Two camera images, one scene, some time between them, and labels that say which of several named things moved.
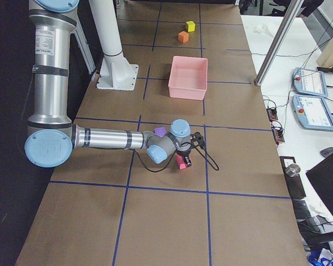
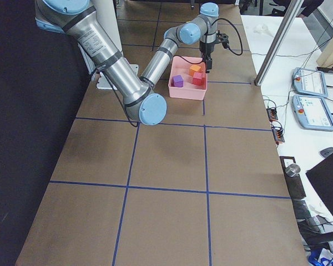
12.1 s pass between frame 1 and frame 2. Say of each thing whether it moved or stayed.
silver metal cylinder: stayed
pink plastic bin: stayed
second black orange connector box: stayed
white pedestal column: stayed
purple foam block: moved
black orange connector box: stayed
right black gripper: moved
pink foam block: moved
